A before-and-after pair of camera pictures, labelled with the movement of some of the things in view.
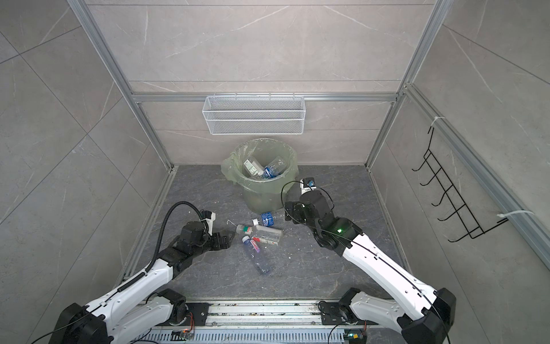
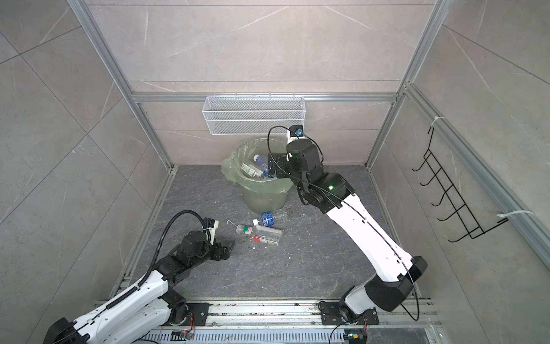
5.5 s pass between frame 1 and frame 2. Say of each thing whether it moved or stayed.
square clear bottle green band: stayed
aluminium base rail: stayed
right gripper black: moved
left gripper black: moved
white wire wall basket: stayed
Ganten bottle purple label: moved
